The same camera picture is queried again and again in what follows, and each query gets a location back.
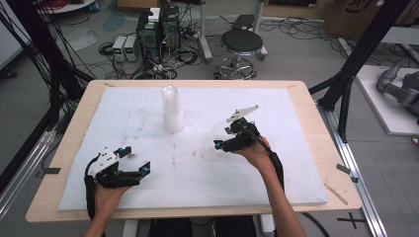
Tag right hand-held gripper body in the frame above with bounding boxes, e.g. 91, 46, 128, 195
222, 105, 265, 153

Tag person's legs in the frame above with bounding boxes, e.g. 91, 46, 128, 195
143, 215, 258, 237

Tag red cable coil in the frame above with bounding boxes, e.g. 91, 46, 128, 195
42, 0, 69, 10

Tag black laptop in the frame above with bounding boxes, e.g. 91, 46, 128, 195
231, 14, 257, 31

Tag aluminium floor rail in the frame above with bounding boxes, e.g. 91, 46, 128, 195
316, 101, 389, 237
0, 128, 57, 221

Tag white foam mat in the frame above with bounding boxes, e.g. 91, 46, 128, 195
57, 86, 329, 211

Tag person's right hand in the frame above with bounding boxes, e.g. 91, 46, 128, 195
229, 135, 274, 174

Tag stack of clear plastic cups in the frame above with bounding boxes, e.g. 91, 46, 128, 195
160, 85, 185, 134

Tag black round stool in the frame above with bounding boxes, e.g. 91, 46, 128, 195
214, 29, 269, 81

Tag black tape cross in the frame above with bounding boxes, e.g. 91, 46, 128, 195
336, 211, 367, 230

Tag white box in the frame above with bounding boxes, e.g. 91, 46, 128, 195
147, 7, 162, 24

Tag white floor board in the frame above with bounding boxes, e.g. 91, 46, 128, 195
355, 64, 419, 136

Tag single clear disposable cup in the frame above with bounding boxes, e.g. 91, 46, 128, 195
210, 118, 237, 143

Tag thin wooden stick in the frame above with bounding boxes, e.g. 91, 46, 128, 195
323, 183, 349, 206

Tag grey bench power supply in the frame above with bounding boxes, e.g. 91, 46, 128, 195
124, 35, 140, 63
112, 35, 128, 62

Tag cardboard box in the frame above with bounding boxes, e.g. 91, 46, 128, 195
321, 0, 419, 41

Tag grey metal stand leg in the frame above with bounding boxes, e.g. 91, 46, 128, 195
197, 0, 214, 64
252, 0, 269, 61

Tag right hand-held gripper cable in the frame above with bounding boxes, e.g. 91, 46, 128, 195
241, 125, 331, 237

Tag black metal frame post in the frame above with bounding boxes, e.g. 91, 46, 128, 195
308, 0, 413, 143
0, 0, 95, 196

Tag left hand-held gripper cable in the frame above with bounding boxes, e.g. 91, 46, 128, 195
83, 153, 101, 221

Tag person's left hand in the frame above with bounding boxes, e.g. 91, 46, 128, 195
93, 183, 131, 213

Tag hand-held gripper cable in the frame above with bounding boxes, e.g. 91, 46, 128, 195
83, 153, 101, 221
241, 125, 331, 237

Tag white table leg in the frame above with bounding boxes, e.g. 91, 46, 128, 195
259, 214, 276, 237
122, 218, 140, 237

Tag tangle of floor cables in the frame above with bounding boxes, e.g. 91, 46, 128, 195
98, 6, 211, 81

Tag black computer tower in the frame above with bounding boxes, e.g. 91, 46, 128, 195
160, 5, 182, 51
135, 9, 163, 64

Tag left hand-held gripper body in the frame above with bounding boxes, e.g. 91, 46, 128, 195
88, 146, 143, 190

